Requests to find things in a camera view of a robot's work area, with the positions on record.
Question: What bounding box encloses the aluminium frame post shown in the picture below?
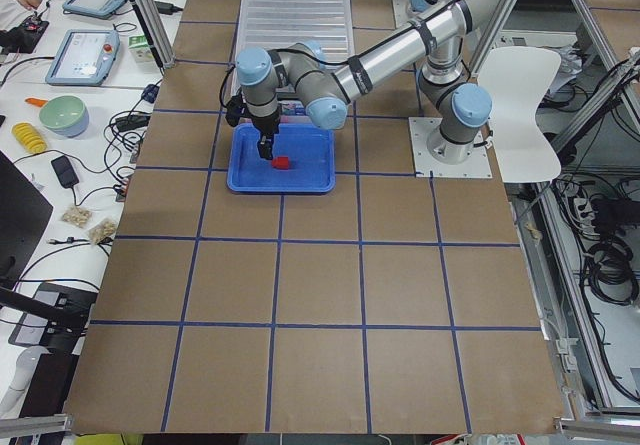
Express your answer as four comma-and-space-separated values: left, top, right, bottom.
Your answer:
129, 0, 175, 70

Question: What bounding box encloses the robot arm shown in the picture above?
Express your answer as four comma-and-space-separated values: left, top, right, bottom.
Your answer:
225, 0, 499, 164

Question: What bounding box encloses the blue plastic tray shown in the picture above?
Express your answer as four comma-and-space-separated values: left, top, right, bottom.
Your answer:
227, 123, 335, 194

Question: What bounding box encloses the yellow toy corn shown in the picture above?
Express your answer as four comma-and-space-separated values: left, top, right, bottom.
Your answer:
11, 122, 48, 155

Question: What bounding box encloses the orange toy carrot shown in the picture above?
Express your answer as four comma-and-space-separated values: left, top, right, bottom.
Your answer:
25, 97, 48, 107

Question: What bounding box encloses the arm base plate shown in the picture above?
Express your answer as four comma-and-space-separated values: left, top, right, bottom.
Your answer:
408, 117, 492, 179
392, 0, 428, 28

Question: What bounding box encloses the clear plastic storage box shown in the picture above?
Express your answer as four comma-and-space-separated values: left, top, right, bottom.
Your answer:
279, 100, 307, 117

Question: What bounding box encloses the white chair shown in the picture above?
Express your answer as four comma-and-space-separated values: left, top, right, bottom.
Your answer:
477, 46, 561, 183

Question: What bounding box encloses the clear plastic box lid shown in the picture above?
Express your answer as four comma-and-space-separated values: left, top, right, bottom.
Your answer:
234, 0, 356, 71

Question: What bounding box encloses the green white carton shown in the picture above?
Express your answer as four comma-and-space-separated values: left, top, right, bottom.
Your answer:
127, 35, 155, 63

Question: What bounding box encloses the red block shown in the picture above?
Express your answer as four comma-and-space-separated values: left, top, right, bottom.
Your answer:
271, 155, 291, 170

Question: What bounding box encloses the black power adapter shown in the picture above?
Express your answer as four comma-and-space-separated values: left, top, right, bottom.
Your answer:
51, 156, 79, 189

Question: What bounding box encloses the green bowl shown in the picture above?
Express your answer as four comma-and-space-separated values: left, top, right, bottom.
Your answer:
39, 95, 89, 138

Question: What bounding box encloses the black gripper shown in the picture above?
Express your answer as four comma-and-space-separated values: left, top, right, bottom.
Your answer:
225, 92, 280, 161

